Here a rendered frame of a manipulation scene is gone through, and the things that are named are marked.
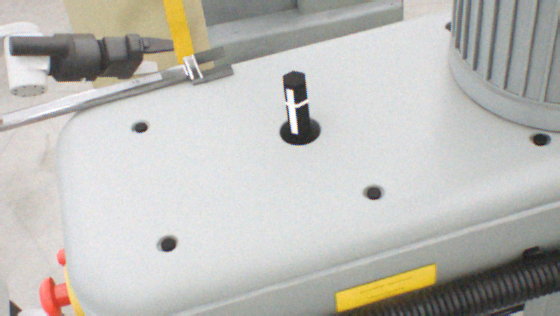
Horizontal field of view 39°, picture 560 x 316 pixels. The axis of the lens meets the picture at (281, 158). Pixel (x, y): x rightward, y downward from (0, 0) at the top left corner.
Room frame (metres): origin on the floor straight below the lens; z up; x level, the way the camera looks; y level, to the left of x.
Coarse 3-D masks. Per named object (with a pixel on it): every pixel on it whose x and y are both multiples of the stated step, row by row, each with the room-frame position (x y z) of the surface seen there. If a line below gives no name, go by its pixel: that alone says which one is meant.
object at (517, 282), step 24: (528, 264) 0.40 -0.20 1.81; (552, 264) 0.39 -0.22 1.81; (432, 288) 0.39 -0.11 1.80; (456, 288) 0.38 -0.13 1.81; (480, 288) 0.38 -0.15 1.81; (504, 288) 0.38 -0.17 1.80; (528, 288) 0.38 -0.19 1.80; (552, 288) 0.38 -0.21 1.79; (360, 312) 0.37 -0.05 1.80; (384, 312) 0.37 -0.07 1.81; (408, 312) 0.37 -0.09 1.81; (432, 312) 0.36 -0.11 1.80; (456, 312) 0.37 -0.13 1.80; (480, 312) 0.37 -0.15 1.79
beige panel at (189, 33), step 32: (64, 0) 2.15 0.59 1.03; (96, 0) 2.17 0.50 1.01; (128, 0) 2.18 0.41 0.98; (160, 0) 2.20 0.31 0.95; (192, 0) 2.22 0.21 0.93; (96, 32) 2.16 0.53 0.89; (128, 32) 2.18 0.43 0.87; (160, 32) 2.20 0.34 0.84; (192, 32) 2.21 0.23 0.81; (160, 64) 2.19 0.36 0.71
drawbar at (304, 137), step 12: (300, 72) 0.52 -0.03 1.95; (288, 84) 0.51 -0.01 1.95; (300, 84) 0.50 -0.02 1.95; (300, 96) 0.50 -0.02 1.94; (288, 108) 0.51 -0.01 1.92; (300, 108) 0.50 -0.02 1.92; (288, 120) 0.51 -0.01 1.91; (300, 120) 0.50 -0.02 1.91; (300, 132) 0.50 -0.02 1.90; (300, 144) 0.50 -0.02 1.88
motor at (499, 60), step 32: (480, 0) 0.52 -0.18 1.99; (512, 0) 0.49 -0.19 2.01; (544, 0) 0.48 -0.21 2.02; (480, 32) 0.52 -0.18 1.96; (512, 32) 0.49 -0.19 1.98; (544, 32) 0.48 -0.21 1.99; (480, 64) 0.52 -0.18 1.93; (512, 64) 0.49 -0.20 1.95; (544, 64) 0.48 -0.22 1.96; (480, 96) 0.51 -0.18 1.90; (512, 96) 0.49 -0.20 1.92; (544, 96) 0.47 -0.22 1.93; (544, 128) 0.47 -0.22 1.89
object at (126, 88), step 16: (192, 64) 0.62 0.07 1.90; (224, 64) 0.61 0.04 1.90; (128, 80) 0.61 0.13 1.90; (144, 80) 0.61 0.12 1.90; (160, 80) 0.60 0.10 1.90; (176, 80) 0.60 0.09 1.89; (192, 80) 0.60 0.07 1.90; (208, 80) 0.60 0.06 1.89; (80, 96) 0.59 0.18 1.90; (96, 96) 0.59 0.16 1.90; (112, 96) 0.59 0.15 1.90; (128, 96) 0.59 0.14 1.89; (16, 112) 0.58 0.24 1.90; (32, 112) 0.58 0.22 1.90; (48, 112) 0.58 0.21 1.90; (64, 112) 0.58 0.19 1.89; (0, 128) 0.57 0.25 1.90
